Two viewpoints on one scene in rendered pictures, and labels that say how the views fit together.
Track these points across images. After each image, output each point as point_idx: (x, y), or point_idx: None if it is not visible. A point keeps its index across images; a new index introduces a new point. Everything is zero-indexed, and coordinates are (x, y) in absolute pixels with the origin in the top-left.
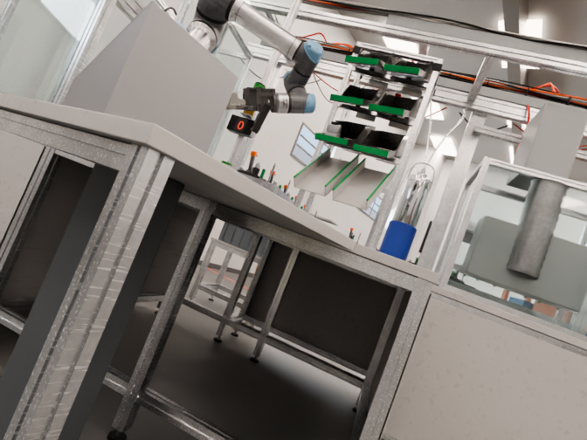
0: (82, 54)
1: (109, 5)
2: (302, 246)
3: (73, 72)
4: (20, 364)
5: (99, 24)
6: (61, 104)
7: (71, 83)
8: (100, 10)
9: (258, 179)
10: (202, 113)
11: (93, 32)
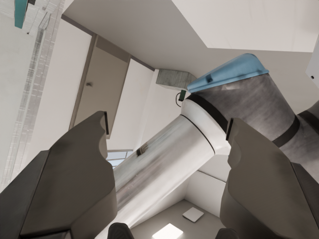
0: (40, 94)
1: (17, 160)
2: None
3: (46, 70)
4: None
5: (25, 134)
6: (53, 31)
7: (46, 58)
8: (28, 149)
9: None
10: None
11: (31, 123)
